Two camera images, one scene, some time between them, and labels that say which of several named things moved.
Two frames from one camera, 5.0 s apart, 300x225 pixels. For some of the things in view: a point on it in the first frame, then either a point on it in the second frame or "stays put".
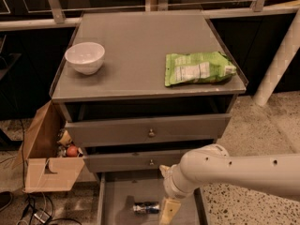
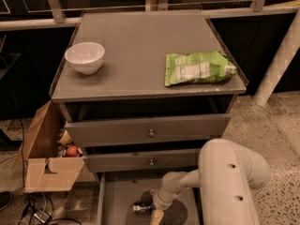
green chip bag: (197, 67) stays put
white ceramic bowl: (87, 57) stays put
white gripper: (170, 185) to (163, 198)
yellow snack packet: (66, 138) stays put
